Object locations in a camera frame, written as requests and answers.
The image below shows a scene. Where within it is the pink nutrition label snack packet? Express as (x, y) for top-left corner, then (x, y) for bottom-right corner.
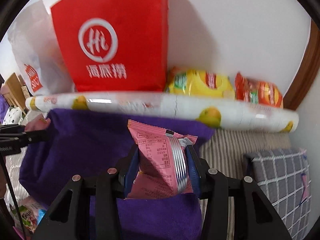
(127, 120), (197, 199)

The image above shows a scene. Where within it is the pale pink peach snack packet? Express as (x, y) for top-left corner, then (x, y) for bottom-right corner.
(24, 115), (51, 132)

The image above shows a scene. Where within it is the striped quilted mattress cover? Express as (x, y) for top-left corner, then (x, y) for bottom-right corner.
(4, 109), (293, 240)

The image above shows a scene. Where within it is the wooden chair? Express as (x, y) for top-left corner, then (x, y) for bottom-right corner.
(1, 73), (29, 115)

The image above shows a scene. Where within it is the purple towel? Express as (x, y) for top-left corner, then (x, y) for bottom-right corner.
(20, 109), (213, 239)

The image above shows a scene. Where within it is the rolled lemon print mat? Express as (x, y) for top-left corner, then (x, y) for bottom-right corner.
(25, 92), (299, 133)

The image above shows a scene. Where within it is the green snack packet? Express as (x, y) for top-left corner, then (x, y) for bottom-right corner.
(19, 196), (47, 234)

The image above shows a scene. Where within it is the grey checked cushion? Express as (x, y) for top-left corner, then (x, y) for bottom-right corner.
(244, 148), (311, 239)

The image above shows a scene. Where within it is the orange red snack bag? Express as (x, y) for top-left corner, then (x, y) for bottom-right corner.
(234, 73), (283, 108)

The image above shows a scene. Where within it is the white Miniso plastic bag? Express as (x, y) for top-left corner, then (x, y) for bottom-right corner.
(8, 0), (75, 95)

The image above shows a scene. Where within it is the red Haidilao paper bag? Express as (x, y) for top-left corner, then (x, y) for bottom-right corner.
(51, 0), (169, 92)

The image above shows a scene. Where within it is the yellow snack bag by wall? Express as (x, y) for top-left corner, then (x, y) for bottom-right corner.
(165, 67), (235, 100)

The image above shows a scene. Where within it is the brown wooden door frame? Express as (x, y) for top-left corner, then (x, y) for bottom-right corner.
(283, 20), (320, 111)

